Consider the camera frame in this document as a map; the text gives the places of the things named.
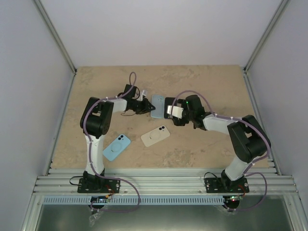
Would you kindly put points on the left aluminium corner post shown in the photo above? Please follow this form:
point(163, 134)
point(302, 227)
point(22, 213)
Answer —
point(51, 28)

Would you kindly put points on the clear plastic bag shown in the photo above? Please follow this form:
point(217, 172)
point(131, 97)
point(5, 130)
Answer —
point(94, 217)

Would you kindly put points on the right circuit board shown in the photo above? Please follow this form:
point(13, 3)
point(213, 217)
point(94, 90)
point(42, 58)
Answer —
point(233, 199)

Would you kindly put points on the aluminium corner post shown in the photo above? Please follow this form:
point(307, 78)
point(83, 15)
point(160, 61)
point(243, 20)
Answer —
point(265, 36)
point(51, 28)

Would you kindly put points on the blue phone case on table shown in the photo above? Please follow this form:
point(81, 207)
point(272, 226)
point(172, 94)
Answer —
point(116, 147)

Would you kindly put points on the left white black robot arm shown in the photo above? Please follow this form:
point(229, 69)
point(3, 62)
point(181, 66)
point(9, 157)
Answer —
point(95, 123)

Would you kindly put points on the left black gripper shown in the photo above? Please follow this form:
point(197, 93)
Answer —
point(145, 108)

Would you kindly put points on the beige phone case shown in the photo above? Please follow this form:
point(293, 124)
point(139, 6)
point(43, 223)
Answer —
point(154, 136)

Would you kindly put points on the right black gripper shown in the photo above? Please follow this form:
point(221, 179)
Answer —
point(179, 122)

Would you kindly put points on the circuit board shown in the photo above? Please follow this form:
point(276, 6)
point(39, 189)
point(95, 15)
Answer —
point(233, 199)
point(101, 199)

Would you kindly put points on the blue slotted cable duct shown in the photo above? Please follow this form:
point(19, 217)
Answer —
point(134, 200)

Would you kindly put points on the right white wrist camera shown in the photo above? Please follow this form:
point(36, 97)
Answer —
point(175, 111)

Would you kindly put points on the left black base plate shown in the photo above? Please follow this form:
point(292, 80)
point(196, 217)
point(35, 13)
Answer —
point(98, 186)

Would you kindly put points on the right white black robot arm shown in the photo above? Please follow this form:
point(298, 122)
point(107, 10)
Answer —
point(249, 141)

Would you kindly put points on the right aluminium corner post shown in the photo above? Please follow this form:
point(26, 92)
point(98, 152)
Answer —
point(265, 36)

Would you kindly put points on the black smartphone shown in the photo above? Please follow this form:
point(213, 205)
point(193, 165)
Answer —
point(170, 101)

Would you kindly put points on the light blue phone case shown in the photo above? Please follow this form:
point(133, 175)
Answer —
point(158, 102)

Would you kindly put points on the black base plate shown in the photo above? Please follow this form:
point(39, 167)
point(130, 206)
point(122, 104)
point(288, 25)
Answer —
point(216, 185)
point(98, 186)

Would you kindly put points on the left circuit board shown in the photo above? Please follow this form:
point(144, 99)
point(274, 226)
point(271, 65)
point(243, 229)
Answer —
point(101, 199)

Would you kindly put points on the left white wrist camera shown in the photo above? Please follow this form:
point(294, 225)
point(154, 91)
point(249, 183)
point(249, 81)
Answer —
point(144, 94)

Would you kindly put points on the aluminium rail frame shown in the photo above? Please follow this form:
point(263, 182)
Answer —
point(171, 166)

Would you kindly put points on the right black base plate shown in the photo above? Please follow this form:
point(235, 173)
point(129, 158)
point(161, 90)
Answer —
point(216, 185)

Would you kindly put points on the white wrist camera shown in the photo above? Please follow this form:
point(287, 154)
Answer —
point(175, 111)
point(144, 94)

